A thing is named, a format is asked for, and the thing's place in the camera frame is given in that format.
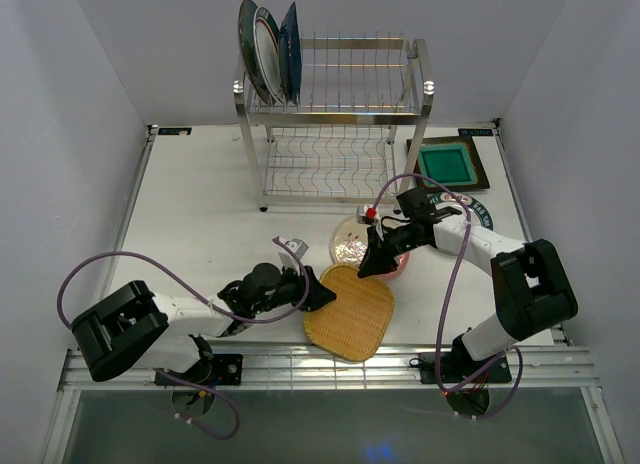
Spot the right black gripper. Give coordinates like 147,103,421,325
358,224,426,277

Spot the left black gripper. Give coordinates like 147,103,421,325
253,260,337,315

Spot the pink cream floral round plate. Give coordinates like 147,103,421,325
329,216,410,281

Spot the square bamboo-pattern tray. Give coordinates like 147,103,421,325
303,264,395,363

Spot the white plate navy lettered rim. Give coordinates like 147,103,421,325
429,192,494,231

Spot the dark blue leaf-shaped dish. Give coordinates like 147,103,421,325
278,2,302,105

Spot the white plate green red rim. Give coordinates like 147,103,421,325
253,6,283,103

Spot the large dark teal round plate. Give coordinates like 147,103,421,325
238,0,272,105

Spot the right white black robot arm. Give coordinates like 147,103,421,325
356,187,578,383

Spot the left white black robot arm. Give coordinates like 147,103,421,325
71,263,336,384

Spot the green square dish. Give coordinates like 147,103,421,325
418,144,479,186

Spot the stainless steel two-tier dish rack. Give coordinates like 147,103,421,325
233,35,435,212

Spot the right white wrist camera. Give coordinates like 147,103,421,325
355,204,382,234

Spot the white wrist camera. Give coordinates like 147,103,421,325
355,204,382,234
279,238,308,269

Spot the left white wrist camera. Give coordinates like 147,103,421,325
279,238,308,269

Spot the aluminium front rail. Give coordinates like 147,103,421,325
59,344,600,391

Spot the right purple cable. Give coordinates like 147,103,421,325
372,173,525,421

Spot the purple cable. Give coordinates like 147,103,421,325
372,173,525,421
56,236,308,441

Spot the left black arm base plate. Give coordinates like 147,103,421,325
168,354,244,386

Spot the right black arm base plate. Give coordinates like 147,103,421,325
409,352,512,385

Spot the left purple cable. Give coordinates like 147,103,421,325
56,236,308,441

